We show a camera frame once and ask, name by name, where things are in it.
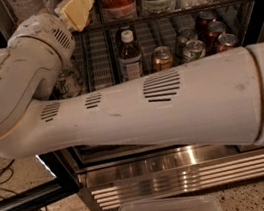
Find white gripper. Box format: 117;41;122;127
7;0;94;66

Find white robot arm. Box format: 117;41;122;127
0;13;264;159

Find green white 7up can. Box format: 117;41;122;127
55;68;82;99

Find gold can middle shelf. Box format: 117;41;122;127
151;45;174;72

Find rear white diet can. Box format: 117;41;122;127
171;26;201;57

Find white green diet can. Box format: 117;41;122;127
181;39;206;64

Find red can rear right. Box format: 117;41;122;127
195;10;216;33

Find red can middle right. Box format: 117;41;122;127
202;21;226;53

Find open fridge glass door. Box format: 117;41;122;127
0;151;80;211

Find red can front right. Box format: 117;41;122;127
215;33;238;53

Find stainless fridge bottom grille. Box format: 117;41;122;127
79;148;264;211

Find clear water bottle top left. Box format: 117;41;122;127
6;0;54;22

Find brown tea bottle white cap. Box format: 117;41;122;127
117;29;143;81

